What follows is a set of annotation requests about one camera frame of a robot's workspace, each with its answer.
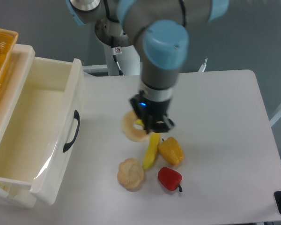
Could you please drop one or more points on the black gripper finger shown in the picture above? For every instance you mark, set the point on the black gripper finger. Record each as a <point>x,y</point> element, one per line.
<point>158,124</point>
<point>139,107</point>

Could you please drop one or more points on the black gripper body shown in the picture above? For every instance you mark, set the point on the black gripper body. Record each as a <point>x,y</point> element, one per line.
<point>155,109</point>

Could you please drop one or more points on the beige ring donut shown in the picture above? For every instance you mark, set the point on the beige ring donut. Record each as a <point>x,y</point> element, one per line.
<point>132,133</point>

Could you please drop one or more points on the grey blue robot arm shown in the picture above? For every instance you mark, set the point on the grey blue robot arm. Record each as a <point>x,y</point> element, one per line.
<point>158,31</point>

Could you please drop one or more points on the white upper drawer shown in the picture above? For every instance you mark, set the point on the white upper drawer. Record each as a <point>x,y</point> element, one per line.
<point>32,145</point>

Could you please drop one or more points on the white drawer cabinet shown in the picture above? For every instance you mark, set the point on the white drawer cabinet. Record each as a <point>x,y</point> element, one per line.
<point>13,192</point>

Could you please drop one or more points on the yellow banana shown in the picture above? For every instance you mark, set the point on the yellow banana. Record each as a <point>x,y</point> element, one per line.
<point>152,150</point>

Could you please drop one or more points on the yellow bell pepper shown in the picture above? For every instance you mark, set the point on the yellow bell pepper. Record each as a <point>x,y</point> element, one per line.
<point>171,151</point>

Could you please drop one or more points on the beige round bread bun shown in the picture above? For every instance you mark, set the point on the beige round bread bun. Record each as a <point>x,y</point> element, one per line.
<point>130,173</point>

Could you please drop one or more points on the red bell pepper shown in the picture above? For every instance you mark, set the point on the red bell pepper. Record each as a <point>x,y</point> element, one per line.
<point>170,179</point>

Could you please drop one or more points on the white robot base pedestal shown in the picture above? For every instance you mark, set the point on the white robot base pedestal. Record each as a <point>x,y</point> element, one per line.
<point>120,55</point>

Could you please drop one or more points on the black drawer handle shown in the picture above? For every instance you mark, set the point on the black drawer handle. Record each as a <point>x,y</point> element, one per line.
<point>74,130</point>

